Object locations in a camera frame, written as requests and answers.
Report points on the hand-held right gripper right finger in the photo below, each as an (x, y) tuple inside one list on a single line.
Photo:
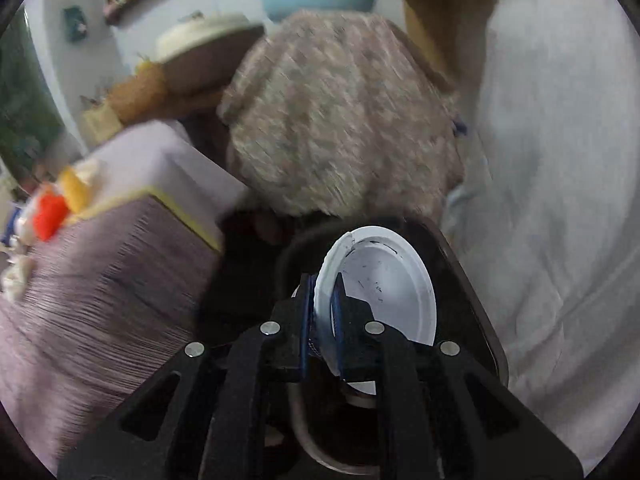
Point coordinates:
[(339, 320)]

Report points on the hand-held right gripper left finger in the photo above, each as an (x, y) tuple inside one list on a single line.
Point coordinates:
[(304, 320)]

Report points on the white plastic lid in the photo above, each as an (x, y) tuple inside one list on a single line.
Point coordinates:
[(385, 280)]

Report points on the black trash bin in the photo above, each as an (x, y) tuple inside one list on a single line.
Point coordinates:
[(465, 300)]

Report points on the floral patterned cloth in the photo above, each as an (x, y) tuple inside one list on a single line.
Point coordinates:
[(340, 120)]

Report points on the purple striped tablecloth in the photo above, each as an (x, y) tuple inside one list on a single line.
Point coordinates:
[(100, 310)]

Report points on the yellow crumpled wrapper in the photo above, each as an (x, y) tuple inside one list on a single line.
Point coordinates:
[(76, 190)]

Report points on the white cloth cover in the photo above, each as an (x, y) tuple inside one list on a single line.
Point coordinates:
[(550, 160)]

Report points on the red crumpled wrapper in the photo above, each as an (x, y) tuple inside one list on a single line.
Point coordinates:
[(50, 215)]

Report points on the brown vessel sink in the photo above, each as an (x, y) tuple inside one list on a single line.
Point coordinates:
[(210, 55)]

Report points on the wicker basket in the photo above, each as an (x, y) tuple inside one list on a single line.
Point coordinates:
[(137, 92)]

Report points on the wooden knife holder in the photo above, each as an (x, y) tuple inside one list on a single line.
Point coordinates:
[(100, 120)]

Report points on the white crumpled paper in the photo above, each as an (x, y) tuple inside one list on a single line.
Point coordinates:
[(15, 277)]

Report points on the light wooden counter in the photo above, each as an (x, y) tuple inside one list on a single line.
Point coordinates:
[(440, 15)]

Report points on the teal hanging pouch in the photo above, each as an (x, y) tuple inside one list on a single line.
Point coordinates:
[(75, 22)]

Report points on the dark wooden wall shelf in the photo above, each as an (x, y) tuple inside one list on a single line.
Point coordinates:
[(135, 7)]

